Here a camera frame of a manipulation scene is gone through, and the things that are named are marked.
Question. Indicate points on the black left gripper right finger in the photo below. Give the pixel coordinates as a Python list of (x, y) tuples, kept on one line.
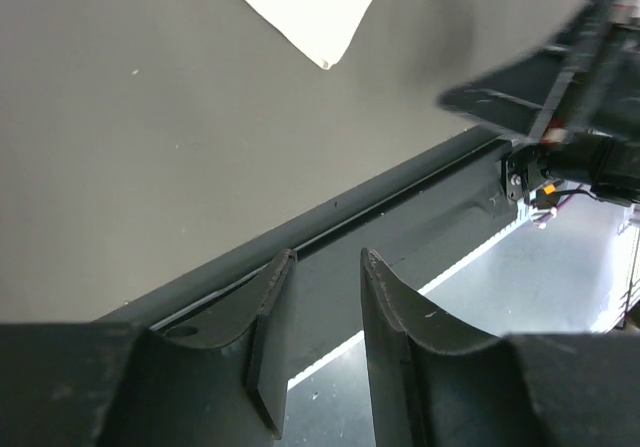
[(437, 381)]

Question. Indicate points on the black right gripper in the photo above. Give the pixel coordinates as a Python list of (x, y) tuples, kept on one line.
[(585, 79)]

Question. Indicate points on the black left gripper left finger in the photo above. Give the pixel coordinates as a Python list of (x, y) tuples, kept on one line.
[(217, 379)]

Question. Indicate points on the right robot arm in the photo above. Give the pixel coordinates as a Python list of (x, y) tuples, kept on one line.
[(610, 167)]

